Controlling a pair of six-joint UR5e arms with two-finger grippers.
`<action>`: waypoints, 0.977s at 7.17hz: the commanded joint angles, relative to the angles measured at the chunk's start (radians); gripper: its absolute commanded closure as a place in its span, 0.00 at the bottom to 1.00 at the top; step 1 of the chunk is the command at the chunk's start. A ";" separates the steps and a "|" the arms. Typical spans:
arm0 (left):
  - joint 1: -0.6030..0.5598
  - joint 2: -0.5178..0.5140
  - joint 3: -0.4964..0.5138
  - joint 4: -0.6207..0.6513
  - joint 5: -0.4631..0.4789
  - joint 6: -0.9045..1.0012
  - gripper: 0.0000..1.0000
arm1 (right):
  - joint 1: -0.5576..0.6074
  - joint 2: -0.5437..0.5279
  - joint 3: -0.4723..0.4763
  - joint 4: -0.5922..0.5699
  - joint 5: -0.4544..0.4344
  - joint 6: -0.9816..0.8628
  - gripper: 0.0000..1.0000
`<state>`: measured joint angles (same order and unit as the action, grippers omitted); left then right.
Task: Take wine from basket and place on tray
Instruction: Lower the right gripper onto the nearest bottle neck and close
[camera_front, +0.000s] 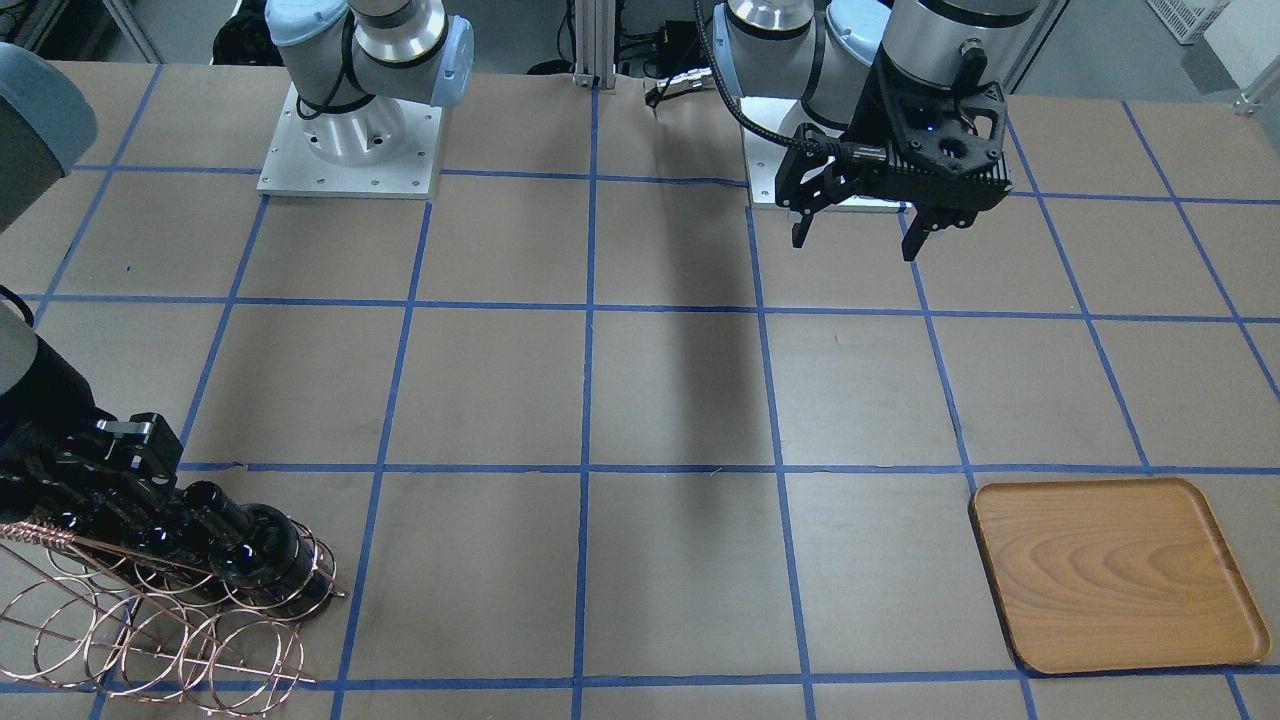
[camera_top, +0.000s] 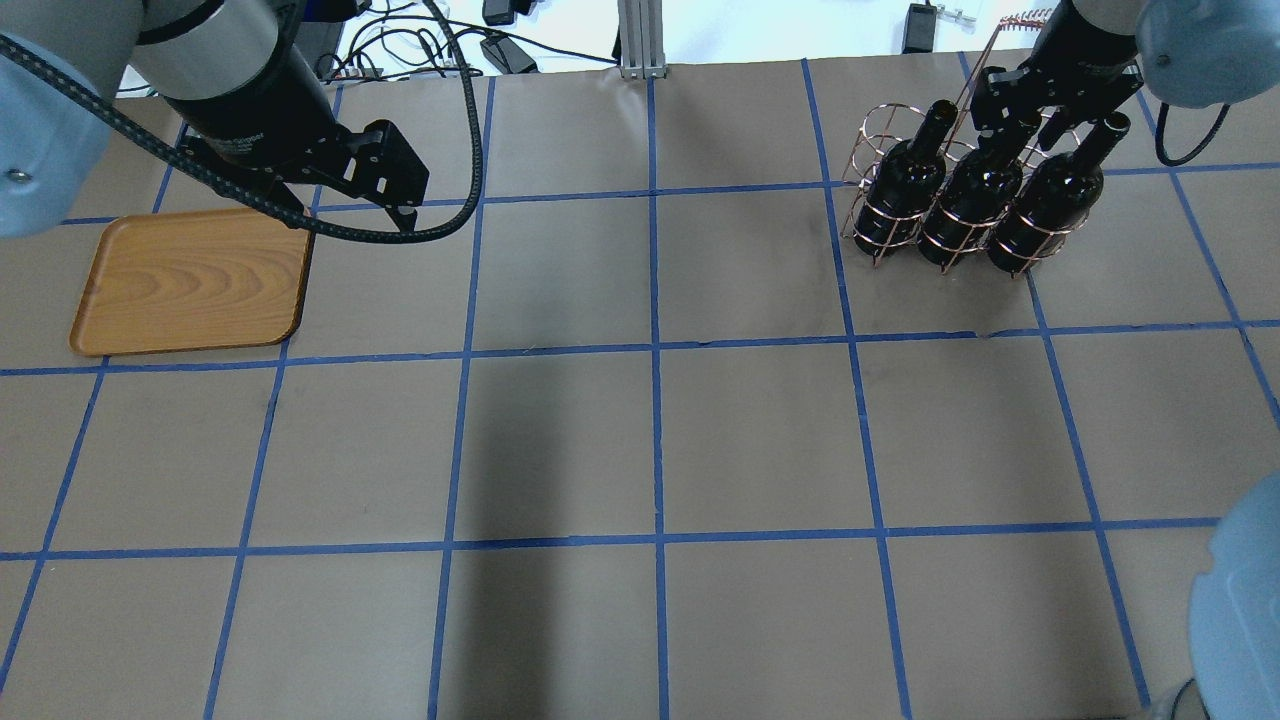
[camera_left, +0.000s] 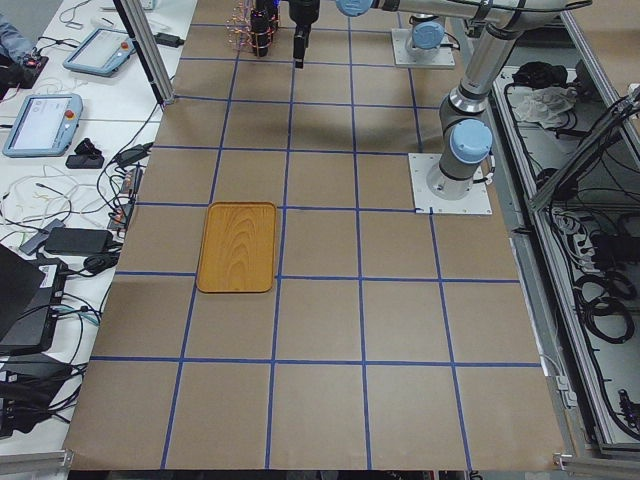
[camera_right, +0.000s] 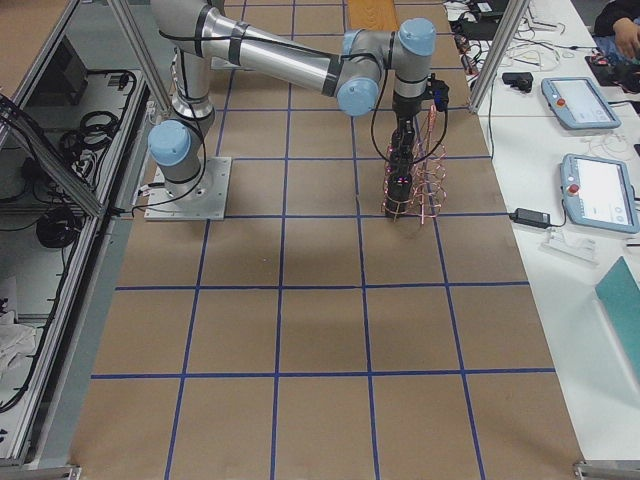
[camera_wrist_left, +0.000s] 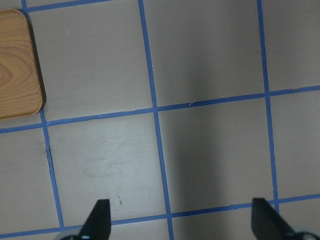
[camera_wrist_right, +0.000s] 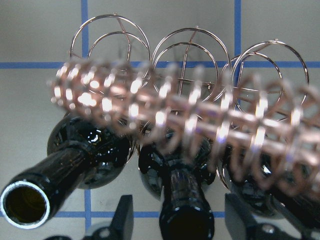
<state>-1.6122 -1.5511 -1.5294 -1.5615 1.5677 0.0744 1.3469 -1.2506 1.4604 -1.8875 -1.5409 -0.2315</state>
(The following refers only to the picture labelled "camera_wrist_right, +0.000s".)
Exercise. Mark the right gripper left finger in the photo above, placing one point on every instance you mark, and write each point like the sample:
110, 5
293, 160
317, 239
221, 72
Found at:
121, 225

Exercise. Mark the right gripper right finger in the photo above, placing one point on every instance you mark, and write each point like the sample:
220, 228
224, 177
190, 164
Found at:
242, 224

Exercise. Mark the copper wire bottle basket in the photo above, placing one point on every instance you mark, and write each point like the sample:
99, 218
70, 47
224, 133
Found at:
274, 130

